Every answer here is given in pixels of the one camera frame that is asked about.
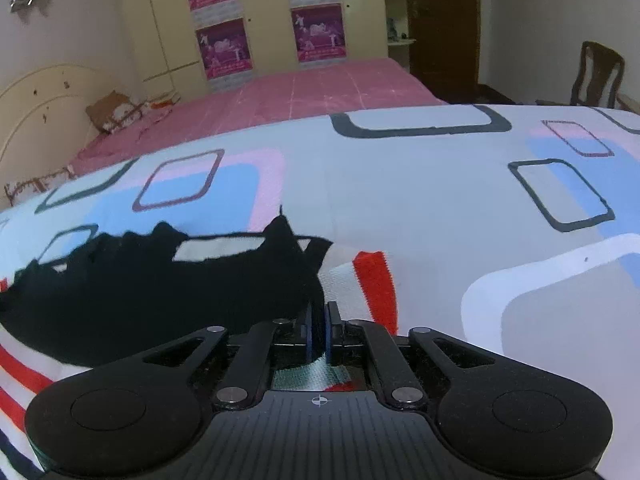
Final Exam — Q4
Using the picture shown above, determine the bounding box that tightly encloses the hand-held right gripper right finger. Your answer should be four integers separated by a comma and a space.
326, 302, 496, 411

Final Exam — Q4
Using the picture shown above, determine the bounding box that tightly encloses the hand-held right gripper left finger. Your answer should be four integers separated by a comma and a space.
142, 304, 316, 411

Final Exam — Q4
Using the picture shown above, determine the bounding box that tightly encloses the striped cartoon knit sweater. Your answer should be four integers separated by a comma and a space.
0, 205, 401, 480

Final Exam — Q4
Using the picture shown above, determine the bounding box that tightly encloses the printed bed sheet with rectangles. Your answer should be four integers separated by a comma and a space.
0, 102, 640, 480

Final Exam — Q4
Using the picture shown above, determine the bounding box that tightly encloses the pink bed sheet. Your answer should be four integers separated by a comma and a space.
67, 56, 448, 178

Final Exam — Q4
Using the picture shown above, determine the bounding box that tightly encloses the cream corner shelf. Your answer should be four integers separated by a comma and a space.
381, 0, 417, 73

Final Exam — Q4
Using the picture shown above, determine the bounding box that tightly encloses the brown patterned pillow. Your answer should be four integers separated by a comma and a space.
85, 90, 151, 135

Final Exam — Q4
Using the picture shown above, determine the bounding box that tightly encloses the floral patterned pillow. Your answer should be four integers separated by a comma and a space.
4, 166, 78, 208

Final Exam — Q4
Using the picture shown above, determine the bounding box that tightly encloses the cream wardrobe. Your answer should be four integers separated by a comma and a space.
110, 0, 392, 95

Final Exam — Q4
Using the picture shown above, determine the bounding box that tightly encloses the dark wooden door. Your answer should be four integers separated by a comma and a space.
404, 0, 481, 103

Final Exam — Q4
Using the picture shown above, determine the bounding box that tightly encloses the cream curved headboard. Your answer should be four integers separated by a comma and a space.
0, 64, 135, 188

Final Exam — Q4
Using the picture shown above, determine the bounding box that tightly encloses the dark wooden chair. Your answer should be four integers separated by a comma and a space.
537, 41, 626, 108

